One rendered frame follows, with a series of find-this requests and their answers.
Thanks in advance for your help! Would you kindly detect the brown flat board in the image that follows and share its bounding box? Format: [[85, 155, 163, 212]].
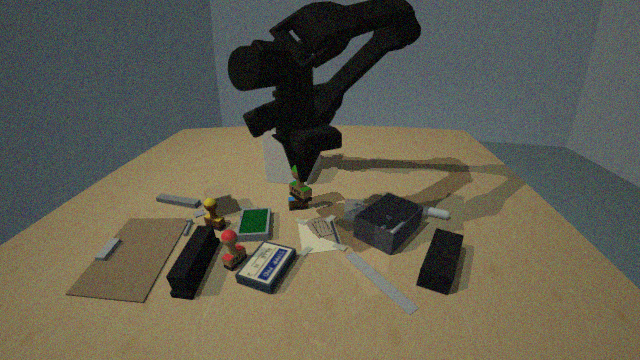
[[66, 218, 188, 303]]

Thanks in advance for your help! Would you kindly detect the green rubber stamp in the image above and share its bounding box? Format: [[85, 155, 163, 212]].
[[289, 164, 312, 204]]

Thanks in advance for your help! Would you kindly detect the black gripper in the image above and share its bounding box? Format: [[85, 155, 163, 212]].
[[272, 83, 342, 183]]

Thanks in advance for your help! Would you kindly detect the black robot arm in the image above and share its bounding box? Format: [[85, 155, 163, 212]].
[[227, 0, 421, 137]]

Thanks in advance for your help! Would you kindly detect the grey cylinder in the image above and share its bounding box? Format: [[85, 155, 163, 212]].
[[422, 206, 450, 219]]

